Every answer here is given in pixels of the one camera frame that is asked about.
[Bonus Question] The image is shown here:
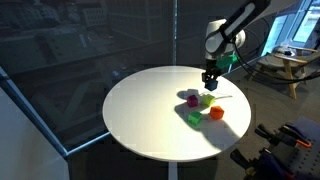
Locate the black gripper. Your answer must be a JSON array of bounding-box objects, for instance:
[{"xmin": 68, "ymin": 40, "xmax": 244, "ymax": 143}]
[{"xmin": 201, "ymin": 59, "xmax": 223, "ymax": 84}]

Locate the white table pedestal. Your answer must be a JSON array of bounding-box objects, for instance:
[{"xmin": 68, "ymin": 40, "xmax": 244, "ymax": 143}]
[{"xmin": 167, "ymin": 161, "xmax": 180, "ymax": 180}]

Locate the dark glass partition panel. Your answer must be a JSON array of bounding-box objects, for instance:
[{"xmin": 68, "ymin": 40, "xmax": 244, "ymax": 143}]
[{"xmin": 0, "ymin": 0, "xmax": 174, "ymax": 153}]

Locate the lime yellow-green cube block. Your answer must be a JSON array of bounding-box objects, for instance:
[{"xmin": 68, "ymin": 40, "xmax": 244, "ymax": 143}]
[{"xmin": 201, "ymin": 93, "xmax": 217, "ymax": 108}]

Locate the black bar clamp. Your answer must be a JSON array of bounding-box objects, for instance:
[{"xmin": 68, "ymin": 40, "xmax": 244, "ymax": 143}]
[
  {"xmin": 229, "ymin": 147, "xmax": 269, "ymax": 176},
  {"xmin": 254, "ymin": 123, "xmax": 298, "ymax": 148}
]

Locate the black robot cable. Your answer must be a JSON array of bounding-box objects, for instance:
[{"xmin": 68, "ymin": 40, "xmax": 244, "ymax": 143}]
[{"xmin": 232, "ymin": 16, "xmax": 320, "ymax": 85}]

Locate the blue cube block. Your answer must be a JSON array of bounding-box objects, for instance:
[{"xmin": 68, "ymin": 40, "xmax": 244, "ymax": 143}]
[{"xmin": 204, "ymin": 79, "xmax": 219, "ymax": 92}]

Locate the bright window pane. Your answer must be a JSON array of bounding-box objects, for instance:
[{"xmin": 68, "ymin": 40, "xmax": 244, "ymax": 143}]
[{"xmin": 262, "ymin": 0, "xmax": 320, "ymax": 58}]

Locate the wooden armchair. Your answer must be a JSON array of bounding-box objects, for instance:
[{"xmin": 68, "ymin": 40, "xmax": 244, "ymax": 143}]
[{"xmin": 248, "ymin": 44, "xmax": 320, "ymax": 100}]

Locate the green cube block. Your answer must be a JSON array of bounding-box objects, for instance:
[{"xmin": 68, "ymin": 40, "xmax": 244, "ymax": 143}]
[{"xmin": 187, "ymin": 110, "xmax": 204, "ymax": 127}]

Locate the grey perforated workbench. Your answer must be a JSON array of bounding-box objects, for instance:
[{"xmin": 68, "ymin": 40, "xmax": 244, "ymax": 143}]
[{"xmin": 251, "ymin": 139, "xmax": 320, "ymax": 180}]

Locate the orange-red cube block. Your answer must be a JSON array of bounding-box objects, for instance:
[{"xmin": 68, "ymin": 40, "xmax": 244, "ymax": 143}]
[{"xmin": 209, "ymin": 105, "xmax": 225, "ymax": 121}]

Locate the mulberry pink cube block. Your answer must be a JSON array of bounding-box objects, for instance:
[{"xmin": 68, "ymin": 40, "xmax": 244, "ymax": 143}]
[{"xmin": 186, "ymin": 94, "xmax": 200, "ymax": 108}]

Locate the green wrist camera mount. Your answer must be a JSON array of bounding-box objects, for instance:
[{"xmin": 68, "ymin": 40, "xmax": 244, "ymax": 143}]
[{"xmin": 215, "ymin": 53, "xmax": 240, "ymax": 70}]

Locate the blue metal partition frame rail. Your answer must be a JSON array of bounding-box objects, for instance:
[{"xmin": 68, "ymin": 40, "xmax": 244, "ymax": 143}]
[{"xmin": 0, "ymin": 67, "xmax": 112, "ymax": 158}]

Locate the orange-handled bar clamp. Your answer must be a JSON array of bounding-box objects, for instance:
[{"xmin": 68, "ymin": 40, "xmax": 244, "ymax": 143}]
[{"xmin": 279, "ymin": 123, "xmax": 313, "ymax": 150}]

